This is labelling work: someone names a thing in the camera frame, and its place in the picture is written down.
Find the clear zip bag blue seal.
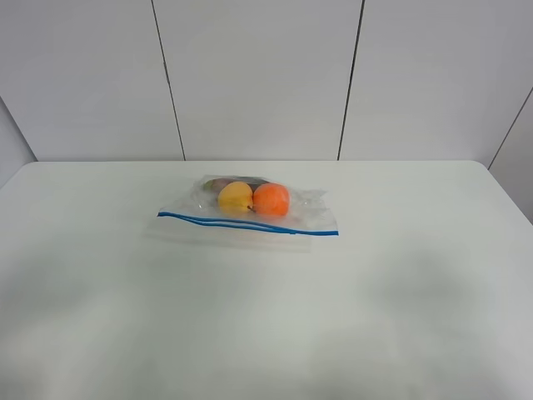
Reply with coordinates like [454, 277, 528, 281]
[144, 175, 340, 253]

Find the orange fruit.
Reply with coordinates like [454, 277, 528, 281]
[253, 183, 291, 218]

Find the yellow fruit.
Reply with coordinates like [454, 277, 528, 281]
[217, 181, 253, 217]

